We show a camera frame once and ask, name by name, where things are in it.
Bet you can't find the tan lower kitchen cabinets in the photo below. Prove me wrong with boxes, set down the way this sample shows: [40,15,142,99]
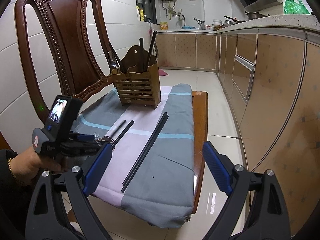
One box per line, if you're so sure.
[157,28,319,234]

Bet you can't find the speckled kitchen countertop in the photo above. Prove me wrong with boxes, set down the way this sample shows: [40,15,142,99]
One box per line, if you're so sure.
[157,14,319,34]

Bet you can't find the person left hand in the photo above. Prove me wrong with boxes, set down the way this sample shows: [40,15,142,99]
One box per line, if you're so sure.
[8,147,61,184]

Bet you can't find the grey pink striped cloth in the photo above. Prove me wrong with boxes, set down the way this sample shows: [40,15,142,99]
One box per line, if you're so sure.
[72,83,194,228]

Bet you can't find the brown wooden utensil holder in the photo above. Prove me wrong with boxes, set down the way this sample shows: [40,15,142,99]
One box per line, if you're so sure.
[111,45,161,108]

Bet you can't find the metal spoon in holder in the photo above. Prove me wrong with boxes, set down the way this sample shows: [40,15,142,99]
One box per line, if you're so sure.
[107,51,119,71]

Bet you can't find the carved wooden chair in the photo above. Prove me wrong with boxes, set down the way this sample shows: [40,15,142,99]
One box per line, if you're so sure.
[14,0,209,214]

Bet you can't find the yellow detergent bottle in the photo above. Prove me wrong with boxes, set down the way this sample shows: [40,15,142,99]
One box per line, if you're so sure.
[136,6,145,22]

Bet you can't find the yellow box on counter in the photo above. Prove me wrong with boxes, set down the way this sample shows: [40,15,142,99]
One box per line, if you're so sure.
[160,21,169,30]

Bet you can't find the steel cooking pot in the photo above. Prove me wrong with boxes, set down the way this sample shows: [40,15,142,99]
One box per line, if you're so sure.
[245,11,269,20]

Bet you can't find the green plastic bag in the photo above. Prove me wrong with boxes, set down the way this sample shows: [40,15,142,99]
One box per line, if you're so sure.
[284,0,310,15]

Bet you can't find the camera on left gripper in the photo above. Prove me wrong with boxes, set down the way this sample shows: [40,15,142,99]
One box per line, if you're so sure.
[44,95,83,140]

